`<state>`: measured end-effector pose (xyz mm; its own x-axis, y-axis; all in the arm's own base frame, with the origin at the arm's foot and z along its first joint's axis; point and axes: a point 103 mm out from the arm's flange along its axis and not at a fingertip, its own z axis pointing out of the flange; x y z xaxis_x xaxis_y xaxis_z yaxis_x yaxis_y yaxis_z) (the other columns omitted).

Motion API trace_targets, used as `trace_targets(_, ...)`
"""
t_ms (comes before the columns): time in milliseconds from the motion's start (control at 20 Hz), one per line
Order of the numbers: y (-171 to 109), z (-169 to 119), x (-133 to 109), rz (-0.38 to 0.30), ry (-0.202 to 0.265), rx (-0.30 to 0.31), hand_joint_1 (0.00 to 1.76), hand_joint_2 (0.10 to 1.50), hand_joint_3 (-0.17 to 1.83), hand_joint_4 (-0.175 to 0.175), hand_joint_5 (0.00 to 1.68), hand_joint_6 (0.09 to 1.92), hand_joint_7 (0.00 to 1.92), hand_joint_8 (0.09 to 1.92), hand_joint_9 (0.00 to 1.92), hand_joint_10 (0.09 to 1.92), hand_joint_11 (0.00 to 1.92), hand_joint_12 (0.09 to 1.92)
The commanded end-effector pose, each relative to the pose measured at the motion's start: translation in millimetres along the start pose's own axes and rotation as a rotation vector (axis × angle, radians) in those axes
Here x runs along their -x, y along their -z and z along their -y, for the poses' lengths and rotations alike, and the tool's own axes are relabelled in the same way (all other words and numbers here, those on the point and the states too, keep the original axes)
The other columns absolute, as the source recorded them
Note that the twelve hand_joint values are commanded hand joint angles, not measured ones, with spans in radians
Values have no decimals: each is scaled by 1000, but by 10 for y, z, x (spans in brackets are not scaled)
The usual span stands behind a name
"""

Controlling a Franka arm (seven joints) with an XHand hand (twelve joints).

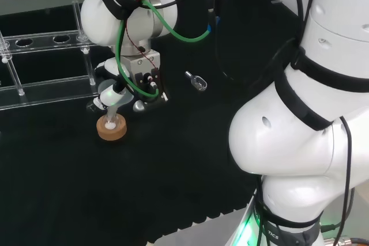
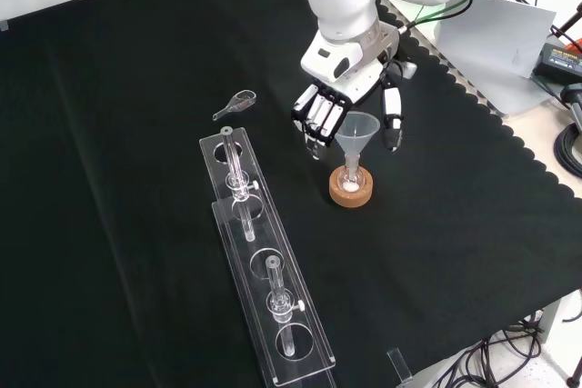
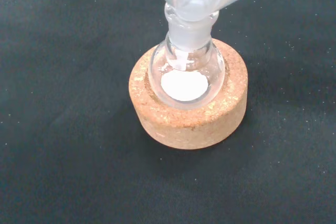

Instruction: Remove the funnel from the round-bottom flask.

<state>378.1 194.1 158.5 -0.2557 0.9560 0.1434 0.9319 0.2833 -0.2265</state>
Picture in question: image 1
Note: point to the glass round-bottom flask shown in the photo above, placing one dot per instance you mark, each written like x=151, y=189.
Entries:
x=111, y=125

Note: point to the grey tape strip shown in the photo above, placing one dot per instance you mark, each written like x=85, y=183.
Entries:
x=276, y=1

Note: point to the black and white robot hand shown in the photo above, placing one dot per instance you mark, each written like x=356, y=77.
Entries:
x=111, y=96

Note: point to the clear acrylic funnel stand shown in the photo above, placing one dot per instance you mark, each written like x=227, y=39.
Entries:
x=43, y=96

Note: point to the glass weighing funnel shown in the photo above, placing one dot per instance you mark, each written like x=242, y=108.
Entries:
x=199, y=83

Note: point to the black cloth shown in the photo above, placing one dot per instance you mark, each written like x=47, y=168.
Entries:
x=144, y=171

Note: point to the clear plastic funnel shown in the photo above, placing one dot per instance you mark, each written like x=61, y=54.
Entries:
x=112, y=112

